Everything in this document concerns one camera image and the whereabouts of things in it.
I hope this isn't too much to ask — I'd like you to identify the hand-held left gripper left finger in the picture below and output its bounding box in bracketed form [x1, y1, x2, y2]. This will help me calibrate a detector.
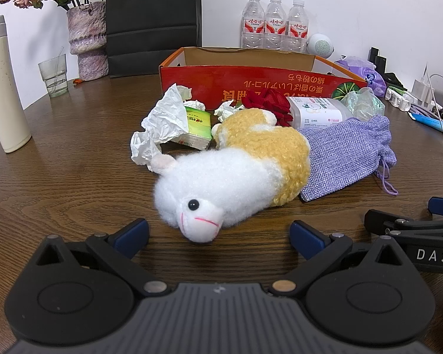
[35, 218, 171, 297]

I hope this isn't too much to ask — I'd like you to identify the white round speaker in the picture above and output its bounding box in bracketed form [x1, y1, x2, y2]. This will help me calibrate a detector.
[306, 33, 336, 60]

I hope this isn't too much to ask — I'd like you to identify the black upright device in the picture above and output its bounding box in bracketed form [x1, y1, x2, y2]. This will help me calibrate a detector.
[368, 47, 387, 74]

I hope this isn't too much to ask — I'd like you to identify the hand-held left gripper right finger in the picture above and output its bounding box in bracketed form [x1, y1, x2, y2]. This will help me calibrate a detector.
[269, 220, 408, 297]

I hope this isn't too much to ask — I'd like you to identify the black paper bag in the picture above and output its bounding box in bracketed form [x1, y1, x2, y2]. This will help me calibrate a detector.
[106, 0, 203, 79]

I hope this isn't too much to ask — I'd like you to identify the purple cable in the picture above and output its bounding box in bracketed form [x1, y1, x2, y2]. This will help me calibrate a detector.
[410, 104, 443, 119]

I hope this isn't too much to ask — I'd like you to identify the red fabric rose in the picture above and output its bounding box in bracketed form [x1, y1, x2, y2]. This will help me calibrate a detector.
[241, 88, 294, 128]

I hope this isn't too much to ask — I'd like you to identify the small white tissue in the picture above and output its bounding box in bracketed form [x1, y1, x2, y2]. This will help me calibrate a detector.
[214, 99, 246, 123]

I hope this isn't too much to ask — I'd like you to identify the clear white-label plastic jar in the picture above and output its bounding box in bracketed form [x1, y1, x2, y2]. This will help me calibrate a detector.
[286, 96, 349, 131]

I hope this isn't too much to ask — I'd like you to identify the red cardboard box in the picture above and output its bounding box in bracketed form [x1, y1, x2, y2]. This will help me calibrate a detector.
[159, 47, 370, 112]

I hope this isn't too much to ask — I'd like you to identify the white and yellow plush sheep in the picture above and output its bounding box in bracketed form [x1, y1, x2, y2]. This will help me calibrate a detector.
[150, 109, 313, 244]

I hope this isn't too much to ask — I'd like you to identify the green tissue packet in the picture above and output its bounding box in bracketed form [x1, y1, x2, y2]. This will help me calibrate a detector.
[169, 105, 214, 151]

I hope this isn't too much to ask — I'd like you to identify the purple drawstring pouch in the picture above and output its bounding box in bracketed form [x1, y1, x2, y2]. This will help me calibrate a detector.
[298, 115, 398, 203]

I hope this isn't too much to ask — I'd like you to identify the clear plastic bag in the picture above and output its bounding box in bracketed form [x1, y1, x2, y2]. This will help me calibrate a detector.
[341, 88, 385, 122]

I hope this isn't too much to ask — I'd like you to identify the pink ceramic vase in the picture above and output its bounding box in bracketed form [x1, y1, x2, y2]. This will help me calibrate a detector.
[66, 1, 109, 81]

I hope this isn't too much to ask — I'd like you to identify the large white tissue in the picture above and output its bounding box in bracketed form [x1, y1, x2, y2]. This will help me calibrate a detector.
[130, 83, 193, 172]

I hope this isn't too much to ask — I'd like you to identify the clear drinking glass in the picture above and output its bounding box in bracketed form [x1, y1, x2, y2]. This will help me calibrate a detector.
[38, 53, 68, 98]

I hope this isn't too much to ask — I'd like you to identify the cream thermos bottle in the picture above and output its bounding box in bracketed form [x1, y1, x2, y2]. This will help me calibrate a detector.
[0, 15, 32, 154]

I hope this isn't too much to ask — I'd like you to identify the purple wipes packet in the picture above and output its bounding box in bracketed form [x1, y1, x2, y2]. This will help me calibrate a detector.
[334, 55, 387, 98]

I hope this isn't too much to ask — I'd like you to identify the blue and white tube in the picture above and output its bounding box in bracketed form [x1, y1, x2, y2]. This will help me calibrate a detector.
[410, 112, 443, 133]

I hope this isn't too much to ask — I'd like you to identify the white charger plug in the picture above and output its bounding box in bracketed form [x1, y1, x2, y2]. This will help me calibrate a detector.
[413, 77, 434, 106]

